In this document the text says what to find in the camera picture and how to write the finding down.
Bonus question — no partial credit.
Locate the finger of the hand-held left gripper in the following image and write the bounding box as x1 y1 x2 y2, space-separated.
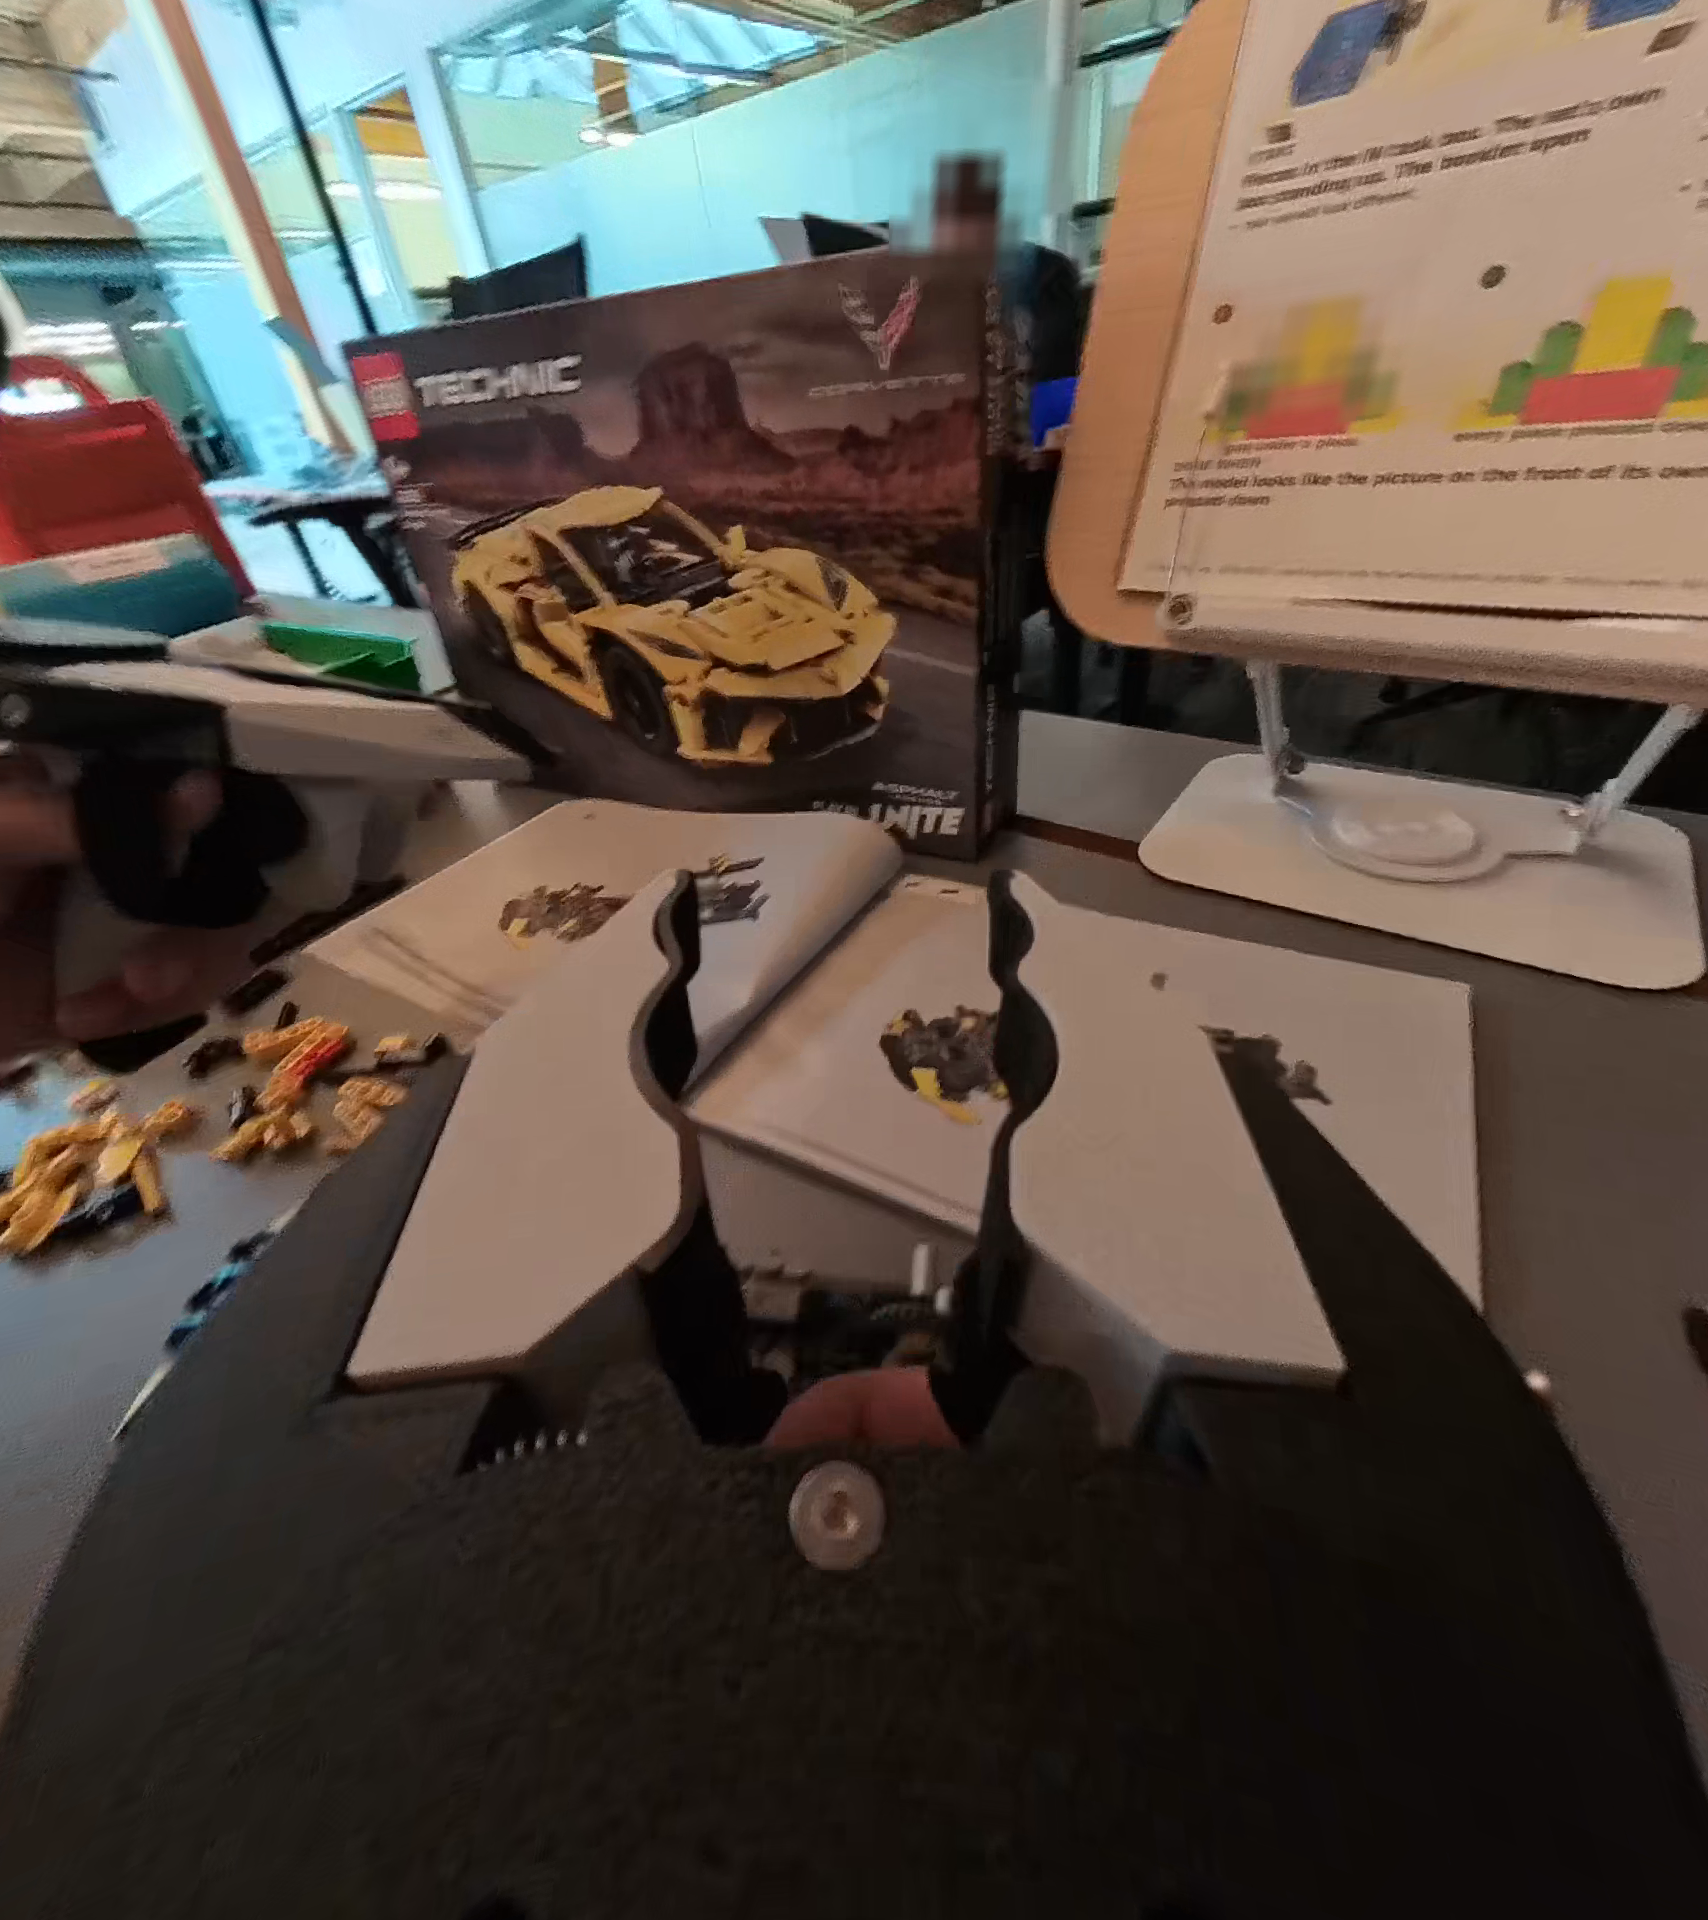
85 663 559 788

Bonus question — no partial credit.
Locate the long black lego beam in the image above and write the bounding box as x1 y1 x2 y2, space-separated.
215 875 416 1018

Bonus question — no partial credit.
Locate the green plastic bin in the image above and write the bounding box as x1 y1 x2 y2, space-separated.
169 612 462 701

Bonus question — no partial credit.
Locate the red carry case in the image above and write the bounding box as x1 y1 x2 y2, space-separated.
0 352 260 590

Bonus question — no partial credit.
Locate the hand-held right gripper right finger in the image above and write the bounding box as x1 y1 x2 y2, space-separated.
979 870 1354 1441

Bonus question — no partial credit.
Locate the lego set box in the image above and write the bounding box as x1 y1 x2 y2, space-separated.
340 245 1024 868

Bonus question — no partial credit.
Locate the lego car chassis assembly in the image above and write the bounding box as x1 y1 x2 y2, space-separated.
738 1241 963 1378

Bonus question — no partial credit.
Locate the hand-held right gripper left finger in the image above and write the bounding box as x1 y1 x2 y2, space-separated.
344 870 715 1389

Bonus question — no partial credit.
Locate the open lego instruction booklet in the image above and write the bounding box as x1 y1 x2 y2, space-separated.
254 793 1486 1310

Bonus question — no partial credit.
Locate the person's right hand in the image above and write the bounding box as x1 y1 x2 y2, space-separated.
763 1367 963 1451

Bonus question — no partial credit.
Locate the teal cardboard box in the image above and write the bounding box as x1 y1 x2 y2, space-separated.
0 531 251 641

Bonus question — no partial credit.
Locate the pile of yellow lego pieces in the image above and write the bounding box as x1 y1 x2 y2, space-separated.
0 1012 454 1266

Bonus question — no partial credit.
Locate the printed instruction sheet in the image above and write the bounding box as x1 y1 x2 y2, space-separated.
1111 0 1708 619

